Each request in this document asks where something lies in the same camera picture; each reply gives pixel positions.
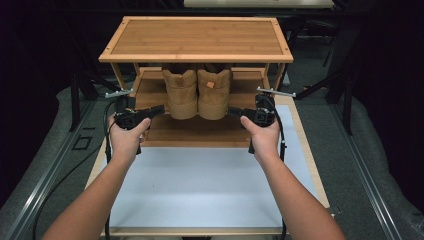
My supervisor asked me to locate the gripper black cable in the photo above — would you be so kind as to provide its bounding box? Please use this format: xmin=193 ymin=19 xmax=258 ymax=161
xmin=103 ymin=99 xmax=117 ymax=240
xmin=274 ymin=112 xmax=288 ymax=240

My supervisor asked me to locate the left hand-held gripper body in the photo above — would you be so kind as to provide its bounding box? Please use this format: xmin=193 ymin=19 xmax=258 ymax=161
xmin=104 ymin=88 xmax=151 ymax=131

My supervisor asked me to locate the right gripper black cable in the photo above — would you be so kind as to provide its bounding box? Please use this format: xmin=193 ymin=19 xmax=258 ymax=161
xmin=274 ymin=112 xmax=288 ymax=240

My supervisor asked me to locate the tan suede boot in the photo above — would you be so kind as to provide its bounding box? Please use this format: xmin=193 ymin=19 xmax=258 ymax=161
xmin=197 ymin=63 xmax=233 ymax=121
xmin=162 ymin=63 xmax=199 ymax=120

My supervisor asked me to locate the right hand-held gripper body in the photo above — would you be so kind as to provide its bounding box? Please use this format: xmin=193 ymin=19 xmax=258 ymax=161
xmin=245 ymin=86 xmax=297 ymax=128

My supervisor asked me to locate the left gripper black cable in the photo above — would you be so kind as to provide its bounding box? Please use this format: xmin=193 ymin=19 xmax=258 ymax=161
xmin=103 ymin=99 xmax=117 ymax=240

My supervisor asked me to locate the person's right hand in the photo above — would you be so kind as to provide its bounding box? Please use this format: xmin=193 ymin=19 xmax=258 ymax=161
xmin=239 ymin=115 xmax=282 ymax=164

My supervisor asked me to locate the wooden shoe rack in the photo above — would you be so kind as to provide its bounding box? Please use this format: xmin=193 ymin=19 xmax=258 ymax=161
xmin=98 ymin=15 xmax=295 ymax=149

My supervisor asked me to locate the metal floor rail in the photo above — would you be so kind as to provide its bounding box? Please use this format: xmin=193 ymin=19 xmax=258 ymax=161
xmin=333 ymin=103 xmax=406 ymax=240
xmin=6 ymin=99 xmax=98 ymax=240

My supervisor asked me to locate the black floor cable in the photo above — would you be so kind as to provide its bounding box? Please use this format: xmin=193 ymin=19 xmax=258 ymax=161
xmin=32 ymin=145 xmax=102 ymax=240

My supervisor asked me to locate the black metal stand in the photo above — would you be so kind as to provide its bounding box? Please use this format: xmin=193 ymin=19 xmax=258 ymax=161
xmin=64 ymin=16 xmax=125 ymax=133
xmin=293 ymin=26 xmax=358 ymax=136

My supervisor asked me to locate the person's left hand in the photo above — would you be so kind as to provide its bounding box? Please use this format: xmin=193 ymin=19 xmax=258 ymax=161
xmin=107 ymin=114 xmax=153 ymax=164

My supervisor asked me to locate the white table mat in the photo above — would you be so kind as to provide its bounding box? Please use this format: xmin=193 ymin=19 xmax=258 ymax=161
xmin=107 ymin=104 xmax=320 ymax=229

